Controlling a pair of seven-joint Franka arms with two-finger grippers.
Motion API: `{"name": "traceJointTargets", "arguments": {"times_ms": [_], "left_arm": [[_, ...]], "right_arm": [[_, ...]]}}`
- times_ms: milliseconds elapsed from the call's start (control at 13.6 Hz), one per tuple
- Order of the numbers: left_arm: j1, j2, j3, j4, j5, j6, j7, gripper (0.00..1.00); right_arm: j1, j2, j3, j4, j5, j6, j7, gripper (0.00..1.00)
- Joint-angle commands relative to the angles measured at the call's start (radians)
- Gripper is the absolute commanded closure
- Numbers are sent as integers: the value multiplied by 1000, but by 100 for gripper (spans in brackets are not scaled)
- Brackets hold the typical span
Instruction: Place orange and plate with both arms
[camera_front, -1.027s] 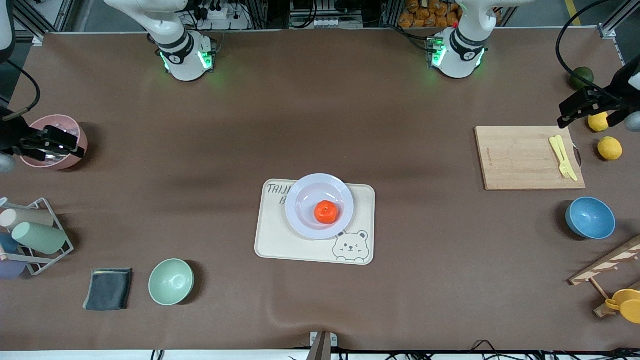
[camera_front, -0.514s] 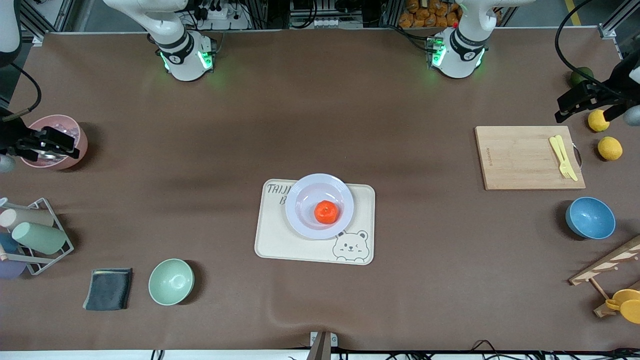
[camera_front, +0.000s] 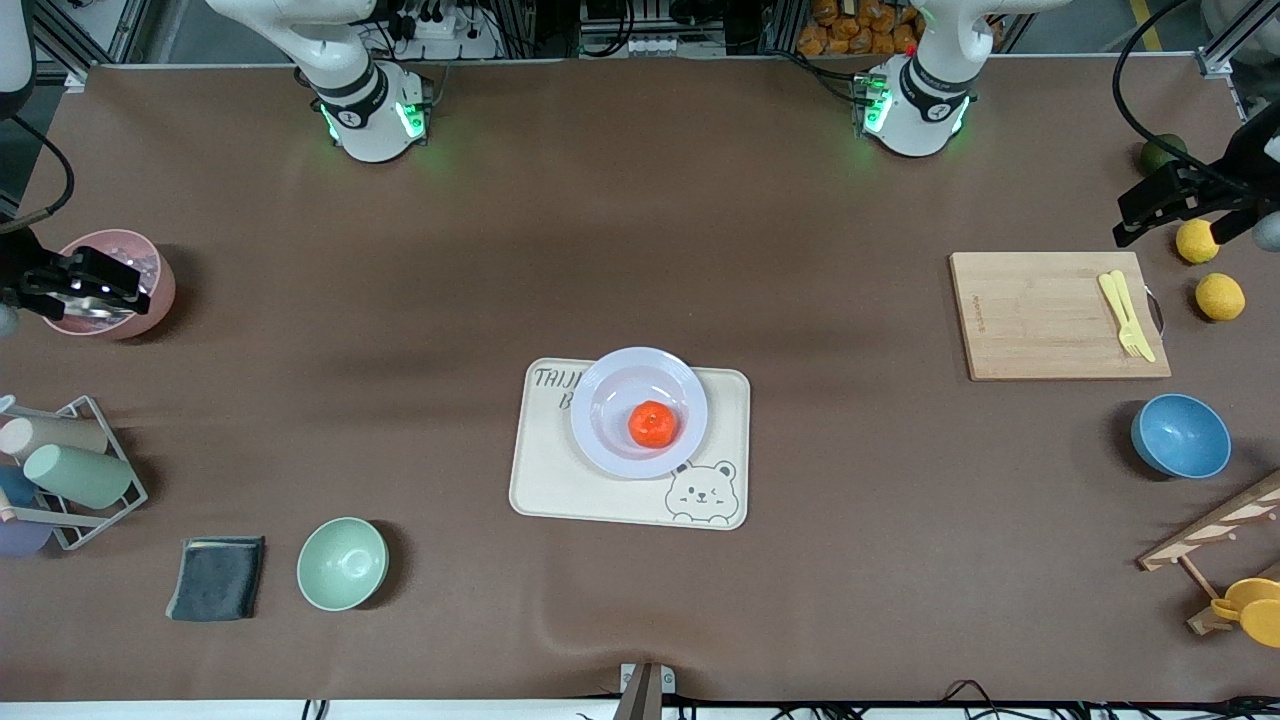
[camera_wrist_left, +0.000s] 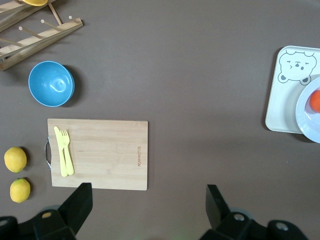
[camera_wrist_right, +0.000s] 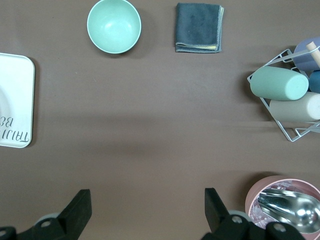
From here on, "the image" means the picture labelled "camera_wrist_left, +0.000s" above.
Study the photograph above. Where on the yellow plastic fork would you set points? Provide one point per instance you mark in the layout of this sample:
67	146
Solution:
68	155

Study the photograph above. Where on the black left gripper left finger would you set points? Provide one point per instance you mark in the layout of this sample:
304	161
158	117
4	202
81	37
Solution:
77	207

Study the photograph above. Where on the yellow lemon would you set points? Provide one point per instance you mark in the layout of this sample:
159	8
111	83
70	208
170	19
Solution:
20	190
15	160

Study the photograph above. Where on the white round plate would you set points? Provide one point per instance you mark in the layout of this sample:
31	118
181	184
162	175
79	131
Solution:
306	120

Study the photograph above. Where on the blue bowl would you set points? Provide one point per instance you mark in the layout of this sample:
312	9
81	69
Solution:
50	83

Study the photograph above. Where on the bamboo cutting board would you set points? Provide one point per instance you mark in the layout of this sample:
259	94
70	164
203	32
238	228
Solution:
107	155

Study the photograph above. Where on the yellow plastic knife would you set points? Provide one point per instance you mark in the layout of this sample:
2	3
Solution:
61	155

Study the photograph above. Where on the yellow cup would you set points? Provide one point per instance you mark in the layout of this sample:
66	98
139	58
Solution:
35	2

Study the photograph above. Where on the cream bear print tray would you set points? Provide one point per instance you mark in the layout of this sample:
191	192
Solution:
282	105

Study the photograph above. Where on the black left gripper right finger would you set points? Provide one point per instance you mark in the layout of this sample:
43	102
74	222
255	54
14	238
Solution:
217	212

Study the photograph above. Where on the wooden peg dish rack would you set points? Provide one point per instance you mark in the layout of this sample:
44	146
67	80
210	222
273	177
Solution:
50	35

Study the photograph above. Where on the orange fruit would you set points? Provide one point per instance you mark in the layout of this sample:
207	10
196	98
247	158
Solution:
316	101

